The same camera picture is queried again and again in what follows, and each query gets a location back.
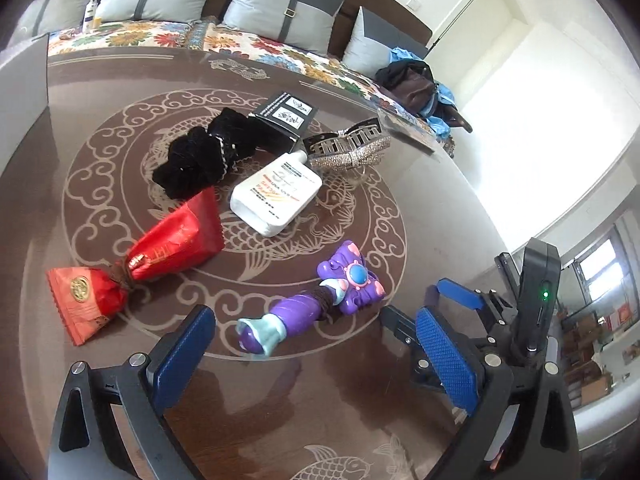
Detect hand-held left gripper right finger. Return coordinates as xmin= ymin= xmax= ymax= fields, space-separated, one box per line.
xmin=415 ymin=306 xmax=583 ymax=480

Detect dark bag with blue cloth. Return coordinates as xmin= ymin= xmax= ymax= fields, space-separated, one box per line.
xmin=390 ymin=46 xmax=458 ymax=136

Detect purple toy wand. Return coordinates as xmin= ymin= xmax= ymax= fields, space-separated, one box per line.
xmin=236 ymin=241 xmax=387 ymax=358

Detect black box with white labels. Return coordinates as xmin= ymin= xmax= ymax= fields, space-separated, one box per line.
xmin=247 ymin=91 xmax=318 ymax=153

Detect cluttered storage shelves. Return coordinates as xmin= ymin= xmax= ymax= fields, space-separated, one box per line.
xmin=555 ymin=280 xmax=640 ymax=413

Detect floral printed blanket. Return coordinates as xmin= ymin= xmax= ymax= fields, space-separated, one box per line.
xmin=47 ymin=19 xmax=456 ymax=156

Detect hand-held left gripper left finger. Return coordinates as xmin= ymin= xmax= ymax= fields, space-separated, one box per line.
xmin=47 ymin=305 xmax=217 ymax=480

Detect black garment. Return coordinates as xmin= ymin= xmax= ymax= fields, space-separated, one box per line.
xmin=375 ymin=60 xmax=431 ymax=91

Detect black beaded velvet scrunchie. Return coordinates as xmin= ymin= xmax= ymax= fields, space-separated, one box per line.
xmin=152 ymin=107 xmax=261 ymax=201

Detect red foil candy bag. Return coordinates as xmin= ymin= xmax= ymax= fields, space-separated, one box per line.
xmin=127 ymin=189 xmax=225 ymax=281

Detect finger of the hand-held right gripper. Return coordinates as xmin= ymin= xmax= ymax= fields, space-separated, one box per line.
xmin=380 ymin=306 xmax=442 ymax=395
xmin=436 ymin=278 xmax=501 ymax=333

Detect brown hair tie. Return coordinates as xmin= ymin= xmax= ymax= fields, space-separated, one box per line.
xmin=111 ymin=259 xmax=140 ymax=292

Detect rhinestone bow hair clip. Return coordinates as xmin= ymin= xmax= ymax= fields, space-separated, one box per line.
xmin=302 ymin=117 xmax=392 ymax=173

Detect brown leather handbag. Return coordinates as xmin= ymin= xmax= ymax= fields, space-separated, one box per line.
xmin=395 ymin=67 xmax=438 ymax=116

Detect small white pump bottle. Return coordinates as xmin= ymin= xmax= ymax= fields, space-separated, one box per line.
xmin=82 ymin=0 xmax=102 ymax=31

